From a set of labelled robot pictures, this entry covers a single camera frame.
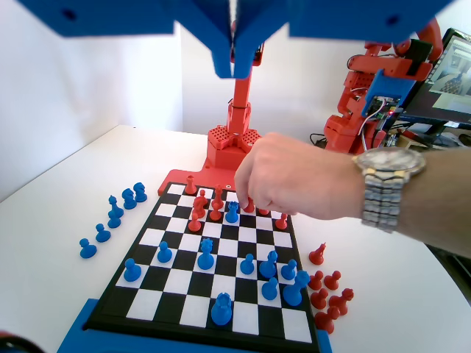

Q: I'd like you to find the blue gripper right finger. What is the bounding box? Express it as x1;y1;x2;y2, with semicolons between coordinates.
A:
233;0;456;79

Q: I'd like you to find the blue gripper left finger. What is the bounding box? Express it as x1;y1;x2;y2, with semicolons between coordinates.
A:
18;0;234;79

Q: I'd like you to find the person's forearm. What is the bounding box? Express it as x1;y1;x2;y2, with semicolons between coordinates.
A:
399;146;471;255

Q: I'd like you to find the blue controller board cover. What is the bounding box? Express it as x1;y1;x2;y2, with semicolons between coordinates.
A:
361;68;417;119

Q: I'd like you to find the red board mounting plate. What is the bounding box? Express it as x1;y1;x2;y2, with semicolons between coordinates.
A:
157;167;238;196

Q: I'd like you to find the red knight chess piece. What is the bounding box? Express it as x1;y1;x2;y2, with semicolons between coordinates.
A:
308;241;327;265
193;195;208;218

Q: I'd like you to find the blue rook chess piece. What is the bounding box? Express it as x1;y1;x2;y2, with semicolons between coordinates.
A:
210;292;234;327
224;202;240;224

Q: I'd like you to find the blue queen chess piece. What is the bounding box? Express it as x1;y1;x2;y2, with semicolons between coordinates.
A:
197;238;216;271

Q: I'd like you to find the person's hand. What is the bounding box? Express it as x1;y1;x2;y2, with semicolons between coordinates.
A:
234;132;366;221

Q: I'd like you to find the black computer monitor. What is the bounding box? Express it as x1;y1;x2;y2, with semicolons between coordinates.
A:
399;27;471;137

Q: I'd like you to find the silver metal wristwatch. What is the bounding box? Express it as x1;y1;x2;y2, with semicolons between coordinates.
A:
351;146;428;235

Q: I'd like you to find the black white chessboard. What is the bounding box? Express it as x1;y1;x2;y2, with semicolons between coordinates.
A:
83;179;321;350

